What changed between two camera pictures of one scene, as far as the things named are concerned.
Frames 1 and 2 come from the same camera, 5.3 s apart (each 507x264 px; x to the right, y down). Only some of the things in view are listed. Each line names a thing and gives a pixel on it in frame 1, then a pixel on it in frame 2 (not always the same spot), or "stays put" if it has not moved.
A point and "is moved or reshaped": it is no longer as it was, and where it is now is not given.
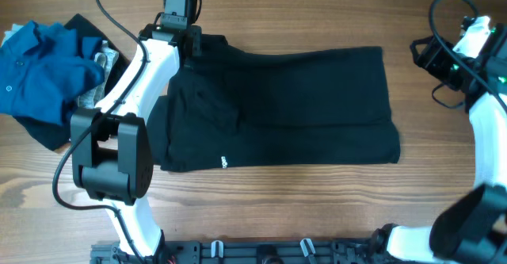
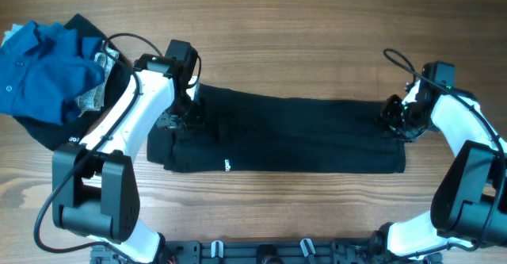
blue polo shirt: (43, 67) stays put
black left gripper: (196, 32) to (193, 122)
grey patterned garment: (108, 56) stays put
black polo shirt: (234, 108) is moved or reshaped
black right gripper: (436, 51) to (388, 114)
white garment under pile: (8, 34) stays put
